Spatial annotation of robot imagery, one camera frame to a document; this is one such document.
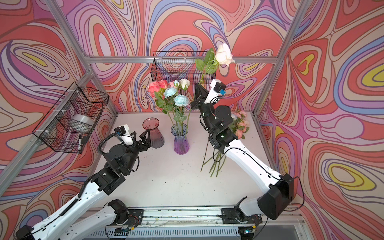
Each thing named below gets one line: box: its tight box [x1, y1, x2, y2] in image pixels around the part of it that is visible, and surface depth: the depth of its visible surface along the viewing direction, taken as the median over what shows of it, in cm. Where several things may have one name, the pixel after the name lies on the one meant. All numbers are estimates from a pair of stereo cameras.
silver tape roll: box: [71, 114, 95, 126], surface depth 75 cm
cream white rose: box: [195, 43, 235, 85], surface depth 52 cm
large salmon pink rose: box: [157, 79, 169, 90], surface depth 78 cm
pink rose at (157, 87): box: [147, 79, 178, 133], surface depth 76 cm
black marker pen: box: [78, 134, 82, 152], surface depth 74 cm
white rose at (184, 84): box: [179, 78, 191, 133], surface depth 78 cm
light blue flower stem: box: [164, 87, 189, 133], surface depth 76 cm
